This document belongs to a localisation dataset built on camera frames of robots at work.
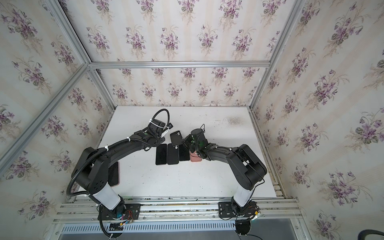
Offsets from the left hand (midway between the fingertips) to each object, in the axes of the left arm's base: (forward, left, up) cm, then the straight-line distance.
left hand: (157, 132), depth 91 cm
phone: (-17, -23, 0) cm, 29 cm away
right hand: (-6, -14, -1) cm, 15 cm away
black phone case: (0, -12, -6) cm, 13 cm away
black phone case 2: (-10, -10, -11) cm, 18 cm away
